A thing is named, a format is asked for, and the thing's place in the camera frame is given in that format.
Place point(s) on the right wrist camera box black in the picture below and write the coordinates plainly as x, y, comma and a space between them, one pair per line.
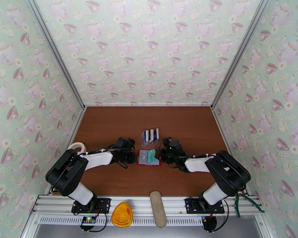
172, 144

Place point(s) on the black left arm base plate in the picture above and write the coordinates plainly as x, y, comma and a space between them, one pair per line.
105, 203

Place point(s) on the red card holder wallet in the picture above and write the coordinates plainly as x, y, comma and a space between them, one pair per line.
143, 156

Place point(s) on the aluminium table side rail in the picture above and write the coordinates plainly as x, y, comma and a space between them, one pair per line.
221, 125
77, 125

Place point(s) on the aluminium back rail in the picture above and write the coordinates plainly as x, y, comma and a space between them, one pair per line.
149, 105

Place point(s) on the clear acrylic card stand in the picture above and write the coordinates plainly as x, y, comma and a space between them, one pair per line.
147, 144

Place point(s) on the aluminium front frame rail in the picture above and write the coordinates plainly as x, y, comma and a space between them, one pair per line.
139, 206

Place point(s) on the aluminium corner post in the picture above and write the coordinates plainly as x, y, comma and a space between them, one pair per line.
240, 51
55, 51

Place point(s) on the orange translucent plastic cover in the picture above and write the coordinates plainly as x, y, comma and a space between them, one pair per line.
121, 215

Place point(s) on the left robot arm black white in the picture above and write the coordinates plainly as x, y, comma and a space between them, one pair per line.
64, 172

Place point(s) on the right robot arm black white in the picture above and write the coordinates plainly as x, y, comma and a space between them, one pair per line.
226, 170

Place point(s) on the small circuit board with led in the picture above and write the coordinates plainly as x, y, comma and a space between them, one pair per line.
88, 220

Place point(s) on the aluminium frame leg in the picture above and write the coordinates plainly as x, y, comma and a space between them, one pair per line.
264, 227
29, 227

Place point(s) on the beige oblong foam pad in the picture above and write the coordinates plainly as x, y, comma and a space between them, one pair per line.
158, 210

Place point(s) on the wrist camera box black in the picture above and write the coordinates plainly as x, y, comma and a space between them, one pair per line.
125, 143
172, 144

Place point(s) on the black round plastic device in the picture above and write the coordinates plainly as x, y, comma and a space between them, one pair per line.
209, 223

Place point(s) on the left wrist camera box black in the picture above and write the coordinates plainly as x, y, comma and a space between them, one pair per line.
125, 143

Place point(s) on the white and navy credit card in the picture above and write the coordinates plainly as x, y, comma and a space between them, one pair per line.
145, 136
151, 135
156, 134

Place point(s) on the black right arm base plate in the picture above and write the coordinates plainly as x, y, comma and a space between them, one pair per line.
190, 206

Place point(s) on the beige masking tape roll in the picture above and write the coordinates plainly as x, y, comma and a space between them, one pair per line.
77, 144

